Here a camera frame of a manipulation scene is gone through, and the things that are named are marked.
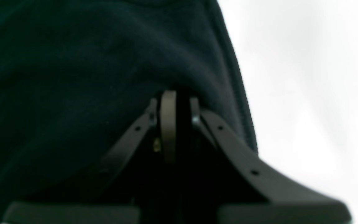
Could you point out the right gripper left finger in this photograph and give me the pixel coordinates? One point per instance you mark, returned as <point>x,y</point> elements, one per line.
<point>159,118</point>

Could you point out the black t-shirt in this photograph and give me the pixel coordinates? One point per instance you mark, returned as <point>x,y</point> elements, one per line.
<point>75,73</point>

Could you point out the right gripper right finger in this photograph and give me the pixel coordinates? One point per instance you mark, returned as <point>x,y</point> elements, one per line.
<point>283,201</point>

